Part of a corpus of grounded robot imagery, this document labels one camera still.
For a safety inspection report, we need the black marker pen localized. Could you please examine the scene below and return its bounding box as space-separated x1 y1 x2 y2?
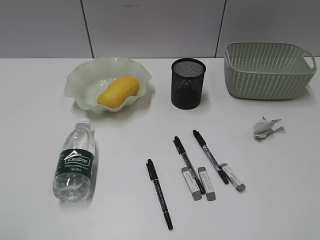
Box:
146 158 173 231
173 136 205 195
192 129 229 185

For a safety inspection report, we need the yellow mango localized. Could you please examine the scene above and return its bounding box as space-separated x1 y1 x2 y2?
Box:
97 76 140 109

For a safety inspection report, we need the grey white eraser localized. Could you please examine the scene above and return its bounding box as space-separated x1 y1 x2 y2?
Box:
219 163 246 192
197 166 216 202
181 167 202 201

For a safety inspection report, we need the waste paper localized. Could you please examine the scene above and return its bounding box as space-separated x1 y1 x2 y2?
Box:
253 116 285 140

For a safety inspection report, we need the clear water bottle green label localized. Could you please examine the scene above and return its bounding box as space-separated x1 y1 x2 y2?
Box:
52 118 96 202

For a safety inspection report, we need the black mesh pen holder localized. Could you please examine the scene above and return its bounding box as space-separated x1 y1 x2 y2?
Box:
171 58 206 110

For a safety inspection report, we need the pale green wavy plate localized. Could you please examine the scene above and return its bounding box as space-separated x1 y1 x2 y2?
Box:
64 57 152 113

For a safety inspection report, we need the green plastic woven basket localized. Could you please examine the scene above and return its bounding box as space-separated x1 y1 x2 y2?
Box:
224 42 317 101

